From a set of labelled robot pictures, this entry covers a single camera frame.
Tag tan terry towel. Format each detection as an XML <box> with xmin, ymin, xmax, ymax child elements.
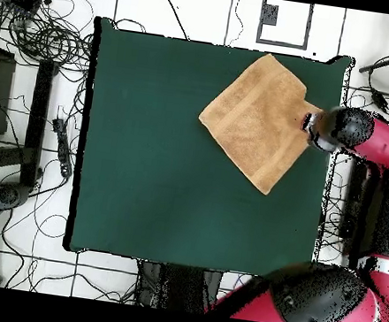
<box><xmin>188</xmin><ymin>44</ymin><xmax>331</xmax><ymax>203</ymax></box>

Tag black power adapter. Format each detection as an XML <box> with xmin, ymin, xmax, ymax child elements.
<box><xmin>367</xmin><ymin>88</ymin><xmax>389</xmax><ymax>114</ymax></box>

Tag black stand bar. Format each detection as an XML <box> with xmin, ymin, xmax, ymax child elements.
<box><xmin>18</xmin><ymin>57</ymin><xmax>57</xmax><ymax>189</ymax></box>
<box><xmin>339</xmin><ymin>155</ymin><xmax>372</xmax><ymax>241</ymax></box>

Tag dark green table cloth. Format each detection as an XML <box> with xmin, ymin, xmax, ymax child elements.
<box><xmin>61</xmin><ymin>15</ymin><xmax>357</xmax><ymax>289</ymax></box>

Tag black power strip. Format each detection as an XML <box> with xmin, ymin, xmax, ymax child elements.
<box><xmin>43</xmin><ymin>116</ymin><xmax>80</xmax><ymax>180</ymax></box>

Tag tangle of black cables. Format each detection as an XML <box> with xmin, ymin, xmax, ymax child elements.
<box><xmin>0</xmin><ymin>0</ymin><xmax>100</xmax><ymax>75</ymax></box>
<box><xmin>316</xmin><ymin>82</ymin><xmax>389</xmax><ymax>257</ymax></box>

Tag grey square frame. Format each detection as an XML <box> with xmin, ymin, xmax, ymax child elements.
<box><xmin>255</xmin><ymin>0</ymin><xmax>315</xmax><ymax>52</ymax></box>

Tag long black cable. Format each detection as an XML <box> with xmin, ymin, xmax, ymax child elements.
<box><xmin>151</xmin><ymin>0</ymin><xmax>195</xmax><ymax>41</ymax></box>

